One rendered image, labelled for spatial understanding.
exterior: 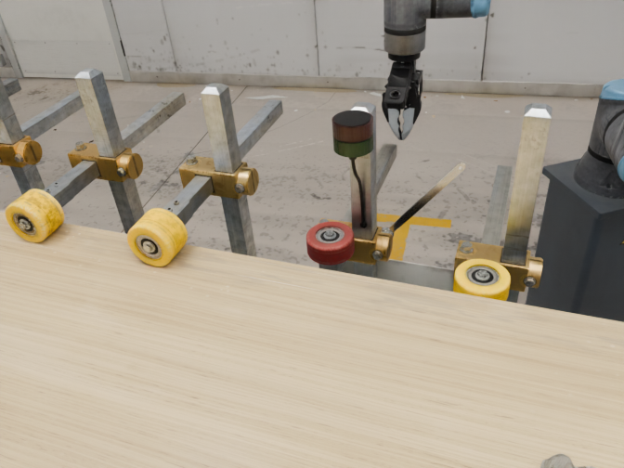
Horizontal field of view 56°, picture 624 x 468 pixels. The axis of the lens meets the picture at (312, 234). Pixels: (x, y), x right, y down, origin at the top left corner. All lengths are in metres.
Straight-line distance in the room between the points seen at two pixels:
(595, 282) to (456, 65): 2.15
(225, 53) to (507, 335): 3.40
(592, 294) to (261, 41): 2.70
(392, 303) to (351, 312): 0.06
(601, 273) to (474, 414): 1.13
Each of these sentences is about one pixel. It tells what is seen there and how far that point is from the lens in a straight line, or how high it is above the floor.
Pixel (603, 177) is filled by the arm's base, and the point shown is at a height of 0.65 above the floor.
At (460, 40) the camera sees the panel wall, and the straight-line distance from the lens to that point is 3.66.
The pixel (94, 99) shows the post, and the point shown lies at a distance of 1.13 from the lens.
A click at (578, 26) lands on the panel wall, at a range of 3.66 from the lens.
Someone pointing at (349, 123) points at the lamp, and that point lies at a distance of 0.85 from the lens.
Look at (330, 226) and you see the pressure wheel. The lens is 0.98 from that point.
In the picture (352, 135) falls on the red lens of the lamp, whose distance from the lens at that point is 0.84.
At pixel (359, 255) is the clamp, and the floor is 0.84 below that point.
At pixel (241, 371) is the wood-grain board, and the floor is 0.90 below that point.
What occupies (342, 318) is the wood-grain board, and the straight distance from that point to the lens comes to 0.82.
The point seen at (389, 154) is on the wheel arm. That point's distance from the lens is 1.28.
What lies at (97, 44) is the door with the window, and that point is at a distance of 4.46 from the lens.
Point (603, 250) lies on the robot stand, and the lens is 1.75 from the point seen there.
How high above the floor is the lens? 1.48
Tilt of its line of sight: 36 degrees down
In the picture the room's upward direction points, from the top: 5 degrees counter-clockwise
